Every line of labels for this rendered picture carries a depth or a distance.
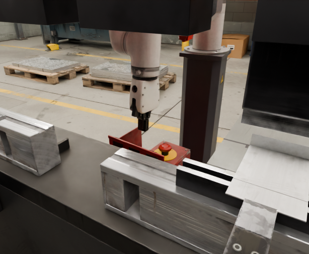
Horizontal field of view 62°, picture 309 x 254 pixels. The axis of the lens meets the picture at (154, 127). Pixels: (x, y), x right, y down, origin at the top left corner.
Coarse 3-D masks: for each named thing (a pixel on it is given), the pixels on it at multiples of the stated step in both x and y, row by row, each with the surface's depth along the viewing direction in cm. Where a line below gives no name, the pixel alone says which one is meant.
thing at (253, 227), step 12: (252, 204) 28; (240, 216) 27; (252, 216) 27; (264, 216) 27; (240, 228) 25; (252, 228) 25; (264, 228) 25; (228, 240) 24; (240, 240) 24; (252, 240) 24; (264, 240) 24; (228, 252) 23; (240, 252) 23; (252, 252) 23; (264, 252) 23
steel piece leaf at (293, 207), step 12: (240, 180) 32; (228, 192) 30; (240, 192) 30; (252, 192) 30; (264, 192) 30; (264, 204) 29; (276, 204) 29; (288, 204) 29; (300, 204) 29; (288, 216) 27; (300, 216) 27
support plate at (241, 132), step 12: (240, 120) 48; (228, 132) 44; (240, 132) 44; (252, 132) 44; (264, 132) 44; (276, 132) 44; (228, 144) 41; (240, 144) 41; (300, 144) 41; (216, 156) 38; (228, 156) 38; (240, 156) 38; (228, 168) 35
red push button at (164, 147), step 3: (162, 144) 78; (165, 144) 78; (168, 144) 78; (159, 147) 77; (162, 147) 76; (165, 147) 76; (168, 147) 76; (171, 147) 77; (162, 150) 76; (165, 150) 76; (168, 150) 76; (162, 153) 78; (165, 153) 77; (168, 153) 78
